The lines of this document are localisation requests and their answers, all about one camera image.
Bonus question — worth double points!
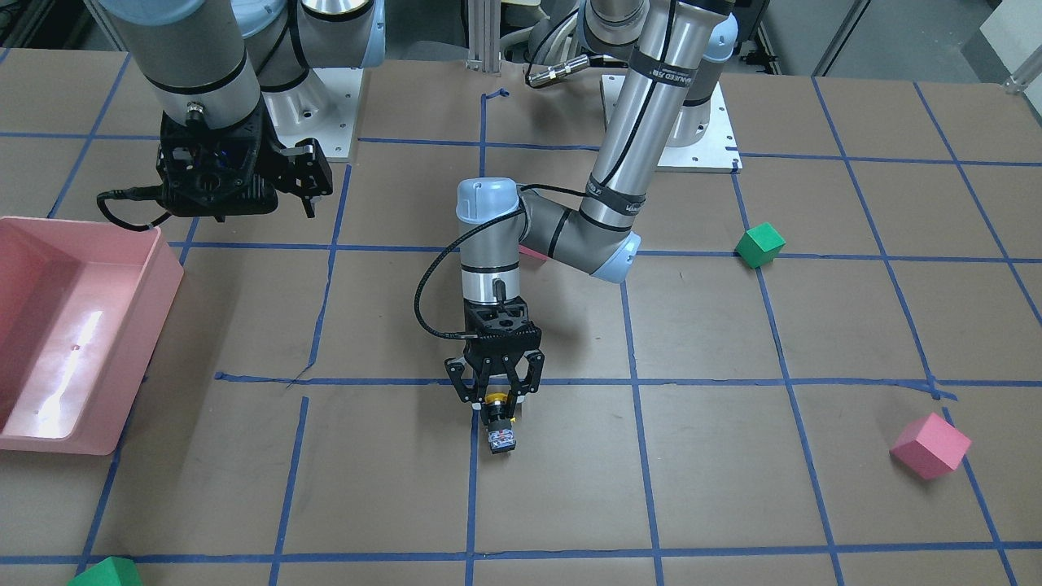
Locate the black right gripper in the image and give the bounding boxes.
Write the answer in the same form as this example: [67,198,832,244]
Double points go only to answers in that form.
[156,109,332,221]

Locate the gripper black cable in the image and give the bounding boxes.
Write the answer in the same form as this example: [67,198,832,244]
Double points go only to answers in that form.
[413,184,591,339]
[96,187,176,233]

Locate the green foam cube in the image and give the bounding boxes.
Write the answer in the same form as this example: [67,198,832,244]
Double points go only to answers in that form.
[68,557,144,586]
[734,222,786,269]

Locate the pink foam cube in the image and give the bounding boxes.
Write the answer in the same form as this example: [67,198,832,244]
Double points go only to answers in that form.
[890,413,972,481]

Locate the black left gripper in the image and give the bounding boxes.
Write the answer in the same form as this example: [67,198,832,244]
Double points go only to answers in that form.
[445,297,545,409]

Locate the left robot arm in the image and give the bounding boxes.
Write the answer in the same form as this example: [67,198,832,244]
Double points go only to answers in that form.
[445,1,733,422]

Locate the yellow push button switch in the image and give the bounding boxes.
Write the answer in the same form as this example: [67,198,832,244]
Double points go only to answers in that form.
[480,391,519,455]

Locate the pink plastic bin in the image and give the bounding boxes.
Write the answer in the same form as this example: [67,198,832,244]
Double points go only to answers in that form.
[1,216,183,455]

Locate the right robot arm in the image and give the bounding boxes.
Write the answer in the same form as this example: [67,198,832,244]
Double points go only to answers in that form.
[96,1,386,231]

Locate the aluminium frame post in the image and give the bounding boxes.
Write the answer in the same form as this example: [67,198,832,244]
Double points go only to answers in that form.
[466,0,501,77]

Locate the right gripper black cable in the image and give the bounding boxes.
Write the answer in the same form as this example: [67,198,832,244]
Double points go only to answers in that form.
[96,187,176,233]

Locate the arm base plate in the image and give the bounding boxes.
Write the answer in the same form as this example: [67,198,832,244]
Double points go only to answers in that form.
[263,68,365,163]
[601,75,742,173]

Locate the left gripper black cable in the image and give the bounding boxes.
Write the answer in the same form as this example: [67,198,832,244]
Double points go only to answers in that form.
[413,184,591,339]

